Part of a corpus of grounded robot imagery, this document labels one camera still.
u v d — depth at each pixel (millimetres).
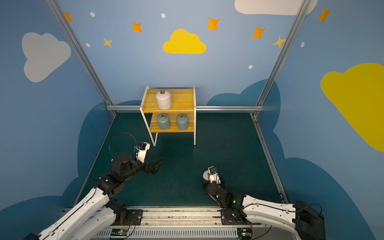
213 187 634
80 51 840
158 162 686
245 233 730
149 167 667
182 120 867
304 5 691
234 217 745
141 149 650
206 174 814
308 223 444
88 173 944
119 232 718
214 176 716
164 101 739
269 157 1019
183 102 820
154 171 678
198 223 733
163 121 863
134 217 737
